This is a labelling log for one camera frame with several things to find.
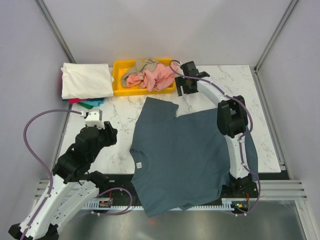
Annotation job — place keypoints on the folded red t-shirt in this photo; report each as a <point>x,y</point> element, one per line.
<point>75,100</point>

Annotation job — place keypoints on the white slotted cable duct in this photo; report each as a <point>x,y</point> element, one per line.
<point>99,205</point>

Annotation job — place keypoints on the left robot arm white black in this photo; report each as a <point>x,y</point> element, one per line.
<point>72,186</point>

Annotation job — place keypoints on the blue-grey t-shirt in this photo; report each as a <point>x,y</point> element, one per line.
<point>180,161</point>

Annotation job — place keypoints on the right aluminium post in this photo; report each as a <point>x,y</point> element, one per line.
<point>276,33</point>

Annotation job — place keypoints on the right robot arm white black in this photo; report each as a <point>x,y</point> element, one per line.
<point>234,121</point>

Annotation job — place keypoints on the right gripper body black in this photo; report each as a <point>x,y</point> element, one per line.
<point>181,81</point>

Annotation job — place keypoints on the folded light blue t-shirt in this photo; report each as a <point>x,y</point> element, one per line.
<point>100,100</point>

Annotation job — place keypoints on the pink t-shirt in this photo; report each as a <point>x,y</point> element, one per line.
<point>158,79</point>

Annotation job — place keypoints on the folded white t-shirt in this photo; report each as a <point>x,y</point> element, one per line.
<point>86,81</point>

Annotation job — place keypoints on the yellow plastic bin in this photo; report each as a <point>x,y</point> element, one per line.
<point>120,67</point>

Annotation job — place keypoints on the folded green t-shirt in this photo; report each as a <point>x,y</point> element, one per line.
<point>87,105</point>

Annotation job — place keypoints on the beige t-shirt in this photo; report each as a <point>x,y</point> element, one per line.
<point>139,66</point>

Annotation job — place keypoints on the left aluminium post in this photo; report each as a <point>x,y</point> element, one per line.
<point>55,29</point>

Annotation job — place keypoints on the aluminium post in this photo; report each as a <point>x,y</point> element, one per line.
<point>276,33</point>
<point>55,29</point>

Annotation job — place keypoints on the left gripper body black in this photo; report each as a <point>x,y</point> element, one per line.
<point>106,139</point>

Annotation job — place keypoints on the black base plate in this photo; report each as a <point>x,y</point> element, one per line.
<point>251,190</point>

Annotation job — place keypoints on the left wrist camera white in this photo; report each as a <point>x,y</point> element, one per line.
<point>93,118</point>

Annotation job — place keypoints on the aluminium frame rail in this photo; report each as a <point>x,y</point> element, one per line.
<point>270,190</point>

